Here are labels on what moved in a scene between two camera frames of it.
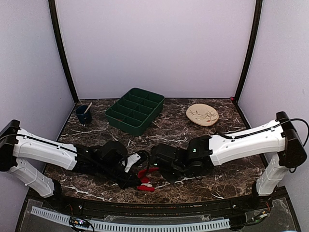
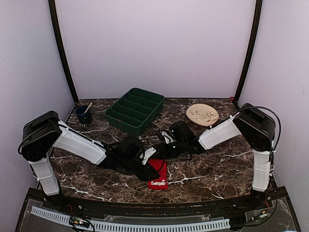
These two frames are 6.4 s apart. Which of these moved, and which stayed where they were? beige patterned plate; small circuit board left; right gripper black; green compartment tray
Moved: right gripper black
Stayed: green compartment tray; beige patterned plate; small circuit board left
